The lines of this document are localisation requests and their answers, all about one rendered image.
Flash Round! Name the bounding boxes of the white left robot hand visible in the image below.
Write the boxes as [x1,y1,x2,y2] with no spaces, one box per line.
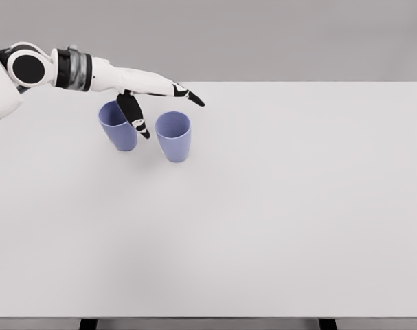
[109,63,206,140]

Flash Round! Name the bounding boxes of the blue plastic cup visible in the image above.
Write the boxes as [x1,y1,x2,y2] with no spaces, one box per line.
[98,100,139,152]
[155,110,191,164]

